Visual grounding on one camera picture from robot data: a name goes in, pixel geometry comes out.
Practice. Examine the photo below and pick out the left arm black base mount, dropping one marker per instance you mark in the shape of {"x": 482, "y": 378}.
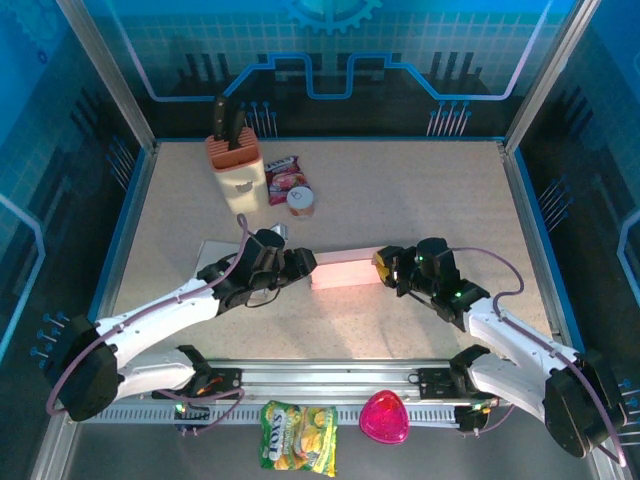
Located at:
{"x": 227, "y": 382}

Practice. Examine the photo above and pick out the aluminium slotted rail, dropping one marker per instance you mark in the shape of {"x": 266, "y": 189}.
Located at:
{"x": 350, "y": 415}

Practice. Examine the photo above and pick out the white paper box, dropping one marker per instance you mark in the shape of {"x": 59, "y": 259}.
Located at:
{"x": 215, "y": 252}

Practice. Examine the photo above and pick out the aluminium frame post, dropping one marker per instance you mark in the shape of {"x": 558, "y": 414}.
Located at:
{"x": 107, "y": 75}
{"x": 550, "y": 75}

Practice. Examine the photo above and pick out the red candy bag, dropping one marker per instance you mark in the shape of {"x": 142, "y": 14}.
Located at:
{"x": 282, "y": 177}

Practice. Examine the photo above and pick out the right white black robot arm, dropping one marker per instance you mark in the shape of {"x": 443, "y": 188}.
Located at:
{"x": 510, "y": 335}

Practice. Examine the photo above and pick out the pink paper box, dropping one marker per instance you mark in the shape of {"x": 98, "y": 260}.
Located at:
{"x": 345, "y": 272}

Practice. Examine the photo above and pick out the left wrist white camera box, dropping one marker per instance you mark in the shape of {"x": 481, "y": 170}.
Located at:
{"x": 281, "y": 231}

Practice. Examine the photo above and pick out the aluminium base beam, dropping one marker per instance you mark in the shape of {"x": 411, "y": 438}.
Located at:
{"x": 325, "y": 375}

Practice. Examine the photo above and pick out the small tin can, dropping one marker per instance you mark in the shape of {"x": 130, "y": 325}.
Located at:
{"x": 301, "y": 202}

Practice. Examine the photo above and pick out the green yellow candy bag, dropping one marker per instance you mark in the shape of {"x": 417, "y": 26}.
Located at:
{"x": 297, "y": 437}

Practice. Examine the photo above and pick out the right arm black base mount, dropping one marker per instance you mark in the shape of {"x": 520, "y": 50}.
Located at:
{"x": 435, "y": 384}

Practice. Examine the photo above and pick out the beige knife block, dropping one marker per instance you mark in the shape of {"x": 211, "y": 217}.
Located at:
{"x": 245, "y": 185}

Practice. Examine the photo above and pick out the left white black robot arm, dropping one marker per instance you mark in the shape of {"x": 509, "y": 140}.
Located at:
{"x": 150, "y": 320}

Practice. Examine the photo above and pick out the pink translucent plastic box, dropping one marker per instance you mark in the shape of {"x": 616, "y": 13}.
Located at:
{"x": 384, "y": 417}

